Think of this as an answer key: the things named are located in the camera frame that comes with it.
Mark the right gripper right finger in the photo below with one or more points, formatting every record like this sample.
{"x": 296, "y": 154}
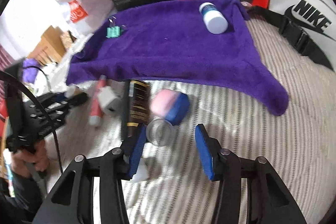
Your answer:
{"x": 208, "y": 149}

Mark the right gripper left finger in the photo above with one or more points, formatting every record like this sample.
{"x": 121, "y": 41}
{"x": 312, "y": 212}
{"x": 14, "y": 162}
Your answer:
{"x": 132, "y": 149}

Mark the teal binder clip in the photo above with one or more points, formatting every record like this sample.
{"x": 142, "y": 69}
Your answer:
{"x": 114, "y": 31}

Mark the white blue bottle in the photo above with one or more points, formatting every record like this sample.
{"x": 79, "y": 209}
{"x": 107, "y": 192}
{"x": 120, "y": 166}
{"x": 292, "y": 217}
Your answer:
{"x": 214, "y": 20}

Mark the person's left hand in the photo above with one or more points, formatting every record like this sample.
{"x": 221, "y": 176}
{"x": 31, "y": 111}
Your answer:
{"x": 39, "y": 159}

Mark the clear small jar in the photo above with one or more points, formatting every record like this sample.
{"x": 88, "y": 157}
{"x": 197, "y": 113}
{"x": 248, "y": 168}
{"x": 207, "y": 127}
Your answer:
{"x": 160, "y": 133}

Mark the striped bed cover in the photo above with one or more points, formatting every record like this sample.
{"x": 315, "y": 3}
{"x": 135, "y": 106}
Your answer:
{"x": 266, "y": 155}

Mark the black cosmetic tube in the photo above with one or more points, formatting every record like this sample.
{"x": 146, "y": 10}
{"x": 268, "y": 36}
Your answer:
{"x": 135, "y": 107}

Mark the white charger plug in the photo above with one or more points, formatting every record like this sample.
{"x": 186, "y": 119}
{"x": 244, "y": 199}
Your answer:
{"x": 109, "y": 101}

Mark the pink pen-shaped tester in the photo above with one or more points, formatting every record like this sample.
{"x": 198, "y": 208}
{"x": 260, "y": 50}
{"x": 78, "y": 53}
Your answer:
{"x": 96, "y": 113}

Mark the pink blue sponge puff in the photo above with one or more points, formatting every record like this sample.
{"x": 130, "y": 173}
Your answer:
{"x": 170, "y": 105}

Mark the wooden stand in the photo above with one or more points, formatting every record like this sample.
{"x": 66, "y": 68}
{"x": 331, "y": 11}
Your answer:
{"x": 52, "y": 47}

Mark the purple towel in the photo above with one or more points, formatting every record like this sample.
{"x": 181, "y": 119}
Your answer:
{"x": 169, "y": 41}

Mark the white Nike bag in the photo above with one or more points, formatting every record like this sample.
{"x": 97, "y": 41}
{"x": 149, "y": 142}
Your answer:
{"x": 308, "y": 25}

